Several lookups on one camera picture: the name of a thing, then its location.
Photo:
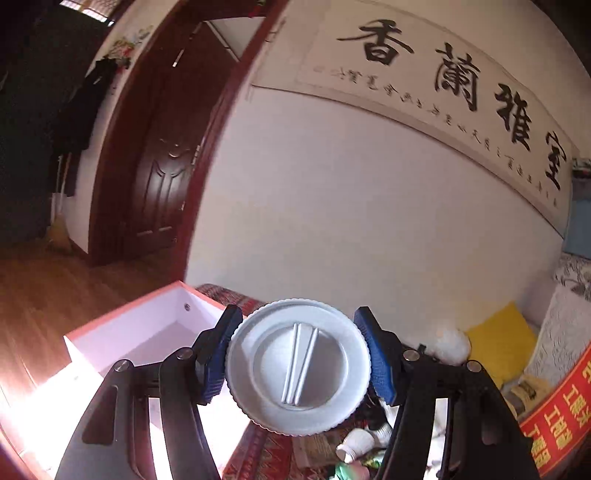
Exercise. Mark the straw broom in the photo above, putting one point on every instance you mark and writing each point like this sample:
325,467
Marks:
59,235

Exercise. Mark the dark red door frame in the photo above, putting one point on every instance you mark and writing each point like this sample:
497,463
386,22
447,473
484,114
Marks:
106,207

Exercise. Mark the yellow pillow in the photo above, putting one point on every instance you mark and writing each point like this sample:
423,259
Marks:
503,341

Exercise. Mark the printed paper bag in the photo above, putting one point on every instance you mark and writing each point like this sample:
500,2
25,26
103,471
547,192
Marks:
526,394

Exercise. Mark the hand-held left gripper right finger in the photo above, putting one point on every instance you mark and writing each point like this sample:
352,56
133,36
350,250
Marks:
376,362

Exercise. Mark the dark wooden door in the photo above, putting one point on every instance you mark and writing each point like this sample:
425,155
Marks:
161,184

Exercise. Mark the red patterned blanket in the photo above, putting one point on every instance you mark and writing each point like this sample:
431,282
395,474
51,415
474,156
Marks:
263,457

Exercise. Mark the pink storage box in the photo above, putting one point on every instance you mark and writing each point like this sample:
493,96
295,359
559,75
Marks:
157,323

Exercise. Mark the white patterned blanket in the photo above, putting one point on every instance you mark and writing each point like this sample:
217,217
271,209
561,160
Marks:
563,323

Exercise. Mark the floral wall sticker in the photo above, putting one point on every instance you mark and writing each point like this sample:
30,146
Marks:
127,46

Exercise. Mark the white round plastic lid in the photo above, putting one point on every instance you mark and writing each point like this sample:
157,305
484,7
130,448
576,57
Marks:
268,369

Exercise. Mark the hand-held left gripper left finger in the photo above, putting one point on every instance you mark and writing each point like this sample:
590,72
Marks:
221,357

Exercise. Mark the small white fluffy ball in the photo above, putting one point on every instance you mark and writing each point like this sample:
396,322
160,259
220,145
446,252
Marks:
450,344

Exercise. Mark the blue cloth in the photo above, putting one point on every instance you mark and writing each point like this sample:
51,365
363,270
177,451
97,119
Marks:
579,221

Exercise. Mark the newspaper sheet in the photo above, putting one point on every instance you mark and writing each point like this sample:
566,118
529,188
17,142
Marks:
314,450

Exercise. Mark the calligraphy wall scroll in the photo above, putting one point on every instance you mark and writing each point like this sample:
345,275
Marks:
415,92

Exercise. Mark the red banner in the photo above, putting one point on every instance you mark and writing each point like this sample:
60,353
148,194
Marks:
558,415

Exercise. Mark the mint green plastic item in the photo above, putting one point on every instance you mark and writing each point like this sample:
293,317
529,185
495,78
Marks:
351,471

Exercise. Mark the dark hanging coat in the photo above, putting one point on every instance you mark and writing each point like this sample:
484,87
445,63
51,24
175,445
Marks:
83,115

